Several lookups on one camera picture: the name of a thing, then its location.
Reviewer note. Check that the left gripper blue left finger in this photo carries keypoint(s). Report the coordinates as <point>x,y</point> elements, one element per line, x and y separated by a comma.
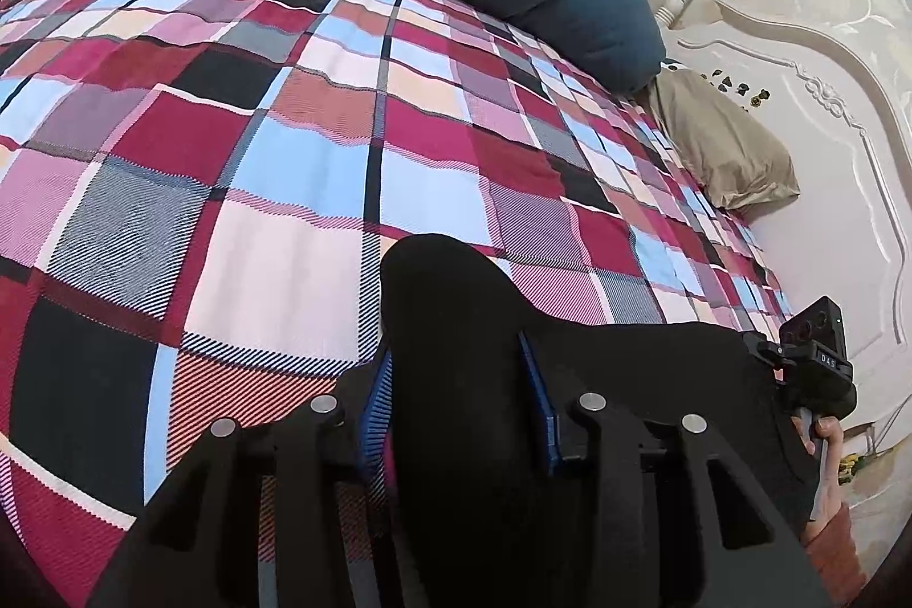
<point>196,541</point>

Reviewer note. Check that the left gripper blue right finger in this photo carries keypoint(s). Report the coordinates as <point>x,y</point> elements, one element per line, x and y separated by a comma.
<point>678,476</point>

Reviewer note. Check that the black pants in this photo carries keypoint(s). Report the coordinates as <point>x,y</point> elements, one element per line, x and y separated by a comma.
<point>542,462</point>

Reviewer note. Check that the person's right hand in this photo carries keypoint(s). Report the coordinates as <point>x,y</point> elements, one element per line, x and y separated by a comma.
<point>829,499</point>

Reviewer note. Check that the white ornate headboard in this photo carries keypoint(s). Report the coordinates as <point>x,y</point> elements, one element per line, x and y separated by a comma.
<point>847,236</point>

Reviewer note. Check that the beige pillow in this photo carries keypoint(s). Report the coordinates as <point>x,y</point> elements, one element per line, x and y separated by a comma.
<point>736,160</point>

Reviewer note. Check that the checkered pink red bedspread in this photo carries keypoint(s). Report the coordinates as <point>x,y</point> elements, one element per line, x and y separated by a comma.
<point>196,195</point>

